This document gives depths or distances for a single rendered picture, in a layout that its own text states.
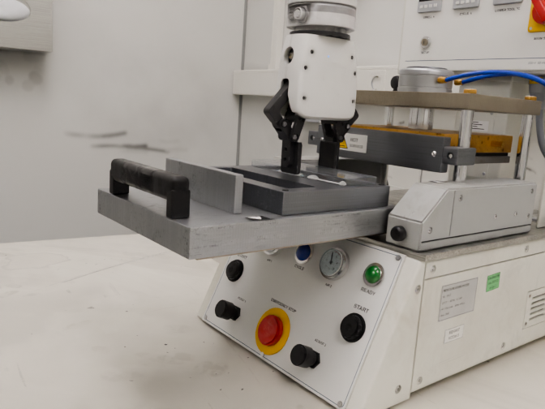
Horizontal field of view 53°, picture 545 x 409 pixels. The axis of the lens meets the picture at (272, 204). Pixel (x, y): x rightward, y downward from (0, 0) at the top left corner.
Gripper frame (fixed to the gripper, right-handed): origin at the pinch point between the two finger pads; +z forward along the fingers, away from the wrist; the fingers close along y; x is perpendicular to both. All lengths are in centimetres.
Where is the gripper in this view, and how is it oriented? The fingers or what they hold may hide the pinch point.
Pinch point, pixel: (310, 159)
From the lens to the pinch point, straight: 71.3
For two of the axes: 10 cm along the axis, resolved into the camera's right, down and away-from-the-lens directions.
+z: -0.6, 9.8, 1.8
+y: 7.9, -0.6, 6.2
